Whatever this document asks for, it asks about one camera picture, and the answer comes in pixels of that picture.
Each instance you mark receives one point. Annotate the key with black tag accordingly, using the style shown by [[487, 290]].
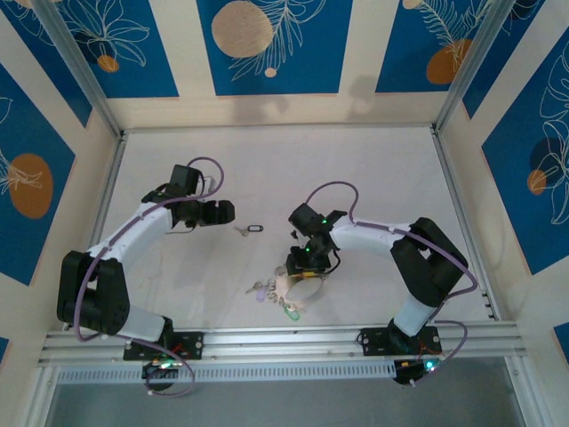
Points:
[[241, 231]]

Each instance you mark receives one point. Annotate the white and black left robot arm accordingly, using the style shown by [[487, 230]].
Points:
[[133, 231]]

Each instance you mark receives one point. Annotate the long aluminium base rail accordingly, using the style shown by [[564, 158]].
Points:
[[284, 344]]

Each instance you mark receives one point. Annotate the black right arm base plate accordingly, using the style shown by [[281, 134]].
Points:
[[373, 340]]

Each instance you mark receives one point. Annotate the aluminium table edge rail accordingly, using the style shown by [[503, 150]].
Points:
[[280, 128], [449, 178], [109, 187]]

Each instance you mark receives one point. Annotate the key with green tag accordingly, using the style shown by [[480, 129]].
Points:
[[293, 315]]

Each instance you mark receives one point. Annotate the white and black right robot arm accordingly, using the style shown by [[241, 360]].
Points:
[[364, 238]]

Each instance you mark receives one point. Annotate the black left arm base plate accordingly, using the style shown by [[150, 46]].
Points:
[[191, 344]]

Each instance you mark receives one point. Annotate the key with lilac tag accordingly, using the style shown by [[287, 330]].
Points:
[[261, 293]]

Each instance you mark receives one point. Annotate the aluminium frame leg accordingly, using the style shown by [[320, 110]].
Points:
[[42, 396], [522, 391]]

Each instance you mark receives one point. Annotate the aluminium frame post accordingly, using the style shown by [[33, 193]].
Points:
[[84, 75], [471, 62]]

